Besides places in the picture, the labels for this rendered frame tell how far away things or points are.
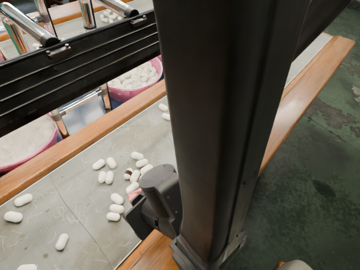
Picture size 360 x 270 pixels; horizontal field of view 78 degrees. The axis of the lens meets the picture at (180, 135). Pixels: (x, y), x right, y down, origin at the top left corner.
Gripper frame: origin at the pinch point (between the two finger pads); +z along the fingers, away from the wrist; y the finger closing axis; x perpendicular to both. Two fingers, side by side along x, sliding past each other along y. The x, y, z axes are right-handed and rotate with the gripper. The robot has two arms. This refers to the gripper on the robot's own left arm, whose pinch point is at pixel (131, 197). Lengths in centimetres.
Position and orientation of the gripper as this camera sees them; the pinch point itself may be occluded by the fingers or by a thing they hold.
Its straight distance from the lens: 52.2
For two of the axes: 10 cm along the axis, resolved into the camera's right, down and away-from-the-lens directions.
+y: -6.5, 5.5, -5.2
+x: 4.1, 8.4, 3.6
